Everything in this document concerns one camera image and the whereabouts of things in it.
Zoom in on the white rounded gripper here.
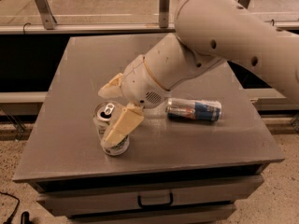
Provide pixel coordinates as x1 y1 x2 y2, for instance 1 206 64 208
98 55 171 146

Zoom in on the white green 7up can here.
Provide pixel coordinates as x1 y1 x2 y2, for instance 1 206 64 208
93 101 130 156

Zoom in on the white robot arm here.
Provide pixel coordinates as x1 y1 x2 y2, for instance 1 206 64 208
98 0 299 147

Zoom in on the blue silver energy drink can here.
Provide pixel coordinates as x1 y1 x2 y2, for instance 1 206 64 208
165 98 221 121

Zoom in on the horizontal metal railing bar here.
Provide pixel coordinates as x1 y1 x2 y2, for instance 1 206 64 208
0 20 299 35

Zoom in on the grey cabinet upper drawer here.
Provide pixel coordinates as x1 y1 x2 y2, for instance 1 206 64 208
37 175 263 217

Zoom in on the grey cabinet drawer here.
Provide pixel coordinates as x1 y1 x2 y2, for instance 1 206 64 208
37 175 263 217
69 203 236 224

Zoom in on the grey cabinet lower drawer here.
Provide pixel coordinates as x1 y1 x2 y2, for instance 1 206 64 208
69 203 236 224

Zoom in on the black drawer handle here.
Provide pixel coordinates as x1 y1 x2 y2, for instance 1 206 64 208
137 193 174 209

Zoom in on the left metal railing bracket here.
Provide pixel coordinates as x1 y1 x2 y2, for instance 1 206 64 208
35 0 57 30

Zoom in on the middle metal railing bracket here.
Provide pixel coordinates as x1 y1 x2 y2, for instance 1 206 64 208
159 0 170 28

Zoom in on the black floor cable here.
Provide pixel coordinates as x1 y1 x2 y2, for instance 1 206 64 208
0 191 32 224

